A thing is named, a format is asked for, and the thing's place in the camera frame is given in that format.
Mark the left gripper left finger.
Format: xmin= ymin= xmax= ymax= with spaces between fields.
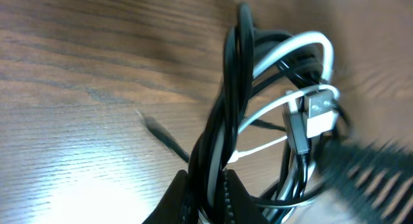
xmin=143 ymin=170 xmax=190 ymax=224

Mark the white USB cable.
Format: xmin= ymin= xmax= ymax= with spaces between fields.
xmin=196 ymin=30 xmax=341 ymax=224

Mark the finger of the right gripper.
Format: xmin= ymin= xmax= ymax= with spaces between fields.
xmin=317 ymin=138 xmax=412 ymax=223

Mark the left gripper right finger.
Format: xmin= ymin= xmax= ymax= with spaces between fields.
xmin=223 ymin=170 xmax=268 ymax=224

